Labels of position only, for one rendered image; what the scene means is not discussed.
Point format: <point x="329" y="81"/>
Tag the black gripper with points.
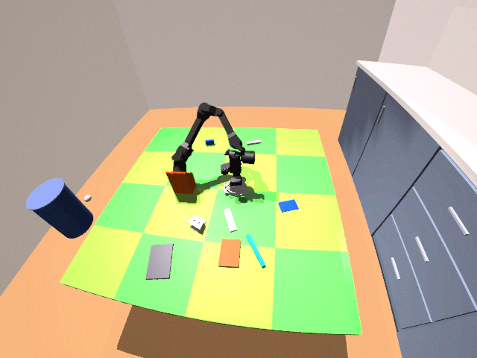
<point x="236" y="180"/>

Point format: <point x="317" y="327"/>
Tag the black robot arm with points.
<point x="184" y="151"/>

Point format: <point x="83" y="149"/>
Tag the cyan flat bar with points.
<point x="256" y="252"/>

